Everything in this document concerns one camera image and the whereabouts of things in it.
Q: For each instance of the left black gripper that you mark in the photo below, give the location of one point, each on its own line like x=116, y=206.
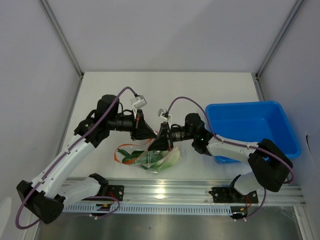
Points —
x=142, y=130

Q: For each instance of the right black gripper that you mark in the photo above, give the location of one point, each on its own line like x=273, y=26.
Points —
x=162, y=142

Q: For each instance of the green lettuce head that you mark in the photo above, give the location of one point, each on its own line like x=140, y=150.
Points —
x=162, y=160

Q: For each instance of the clear zip bag orange zipper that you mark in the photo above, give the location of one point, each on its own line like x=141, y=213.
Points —
x=129, y=147

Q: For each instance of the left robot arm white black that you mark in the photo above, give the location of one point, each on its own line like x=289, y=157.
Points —
x=44, y=195

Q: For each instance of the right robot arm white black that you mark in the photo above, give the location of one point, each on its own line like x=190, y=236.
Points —
x=270, y=167

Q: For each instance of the blue plastic bin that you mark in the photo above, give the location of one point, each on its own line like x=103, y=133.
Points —
x=253, y=122

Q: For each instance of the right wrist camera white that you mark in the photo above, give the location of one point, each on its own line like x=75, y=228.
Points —
x=165, y=115

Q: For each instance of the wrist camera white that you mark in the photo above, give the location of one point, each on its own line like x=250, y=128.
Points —
x=165, y=115
x=138, y=102

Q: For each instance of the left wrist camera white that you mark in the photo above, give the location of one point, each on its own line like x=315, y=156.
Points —
x=138, y=102

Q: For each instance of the aluminium mounting rail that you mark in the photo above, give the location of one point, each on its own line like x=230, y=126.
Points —
x=195, y=192

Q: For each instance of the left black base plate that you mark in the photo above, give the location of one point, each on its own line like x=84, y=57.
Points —
x=116, y=191

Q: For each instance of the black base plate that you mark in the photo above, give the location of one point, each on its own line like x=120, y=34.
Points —
x=116, y=191
x=228, y=195

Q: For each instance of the white slotted cable duct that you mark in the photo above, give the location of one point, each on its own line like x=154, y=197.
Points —
x=150, y=209

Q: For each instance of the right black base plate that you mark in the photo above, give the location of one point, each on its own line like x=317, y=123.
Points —
x=228, y=195

